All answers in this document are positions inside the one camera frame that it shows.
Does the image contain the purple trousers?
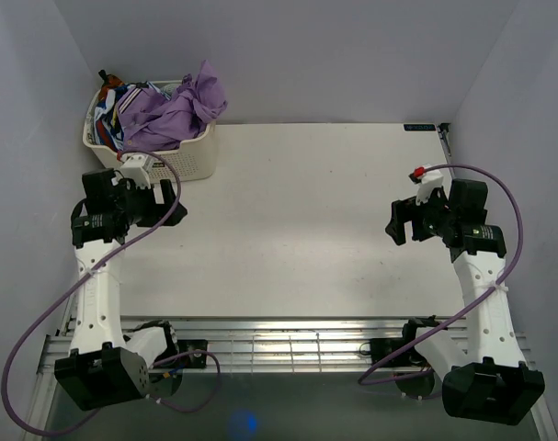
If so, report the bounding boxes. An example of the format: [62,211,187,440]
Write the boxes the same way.
[117,61,228,152]

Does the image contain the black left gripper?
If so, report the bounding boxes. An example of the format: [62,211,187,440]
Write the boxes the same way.
[115,179,188,228]

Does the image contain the white grey garment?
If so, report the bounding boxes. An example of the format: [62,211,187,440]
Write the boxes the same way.
[159,83,182,98]

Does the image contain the cream plastic laundry basket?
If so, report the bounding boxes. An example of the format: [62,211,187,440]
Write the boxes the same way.
[82,80,218,182]

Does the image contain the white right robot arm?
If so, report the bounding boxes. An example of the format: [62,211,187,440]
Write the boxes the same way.
[385,178,545,425]

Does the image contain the blue table label sticker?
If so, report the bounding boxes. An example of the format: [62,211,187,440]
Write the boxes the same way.
[403,123,437,131]

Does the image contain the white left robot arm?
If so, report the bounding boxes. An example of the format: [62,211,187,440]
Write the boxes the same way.
[54,168,188,411]

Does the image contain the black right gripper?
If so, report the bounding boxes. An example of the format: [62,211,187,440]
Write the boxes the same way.
[384,185,455,245]

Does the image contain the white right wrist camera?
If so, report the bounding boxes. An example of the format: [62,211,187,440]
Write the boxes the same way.
[409,164,444,206]

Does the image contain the aluminium rail frame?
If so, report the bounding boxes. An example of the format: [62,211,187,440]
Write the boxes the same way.
[20,122,558,441]

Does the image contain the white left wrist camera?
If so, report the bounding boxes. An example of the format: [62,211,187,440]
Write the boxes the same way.
[119,153,154,189]

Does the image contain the blue white patterned garment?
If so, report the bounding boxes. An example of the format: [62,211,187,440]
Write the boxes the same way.
[85,85,128,153]

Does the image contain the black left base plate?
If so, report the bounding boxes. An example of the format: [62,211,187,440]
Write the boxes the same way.
[169,339,209,370]

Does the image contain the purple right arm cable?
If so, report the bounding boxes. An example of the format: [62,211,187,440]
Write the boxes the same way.
[357,164,524,401]

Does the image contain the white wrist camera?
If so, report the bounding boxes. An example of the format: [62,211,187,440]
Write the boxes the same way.
[409,164,444,206]
[119,153,154,189]

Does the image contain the orange black garment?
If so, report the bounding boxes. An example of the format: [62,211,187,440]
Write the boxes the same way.
[97,70,123,101]

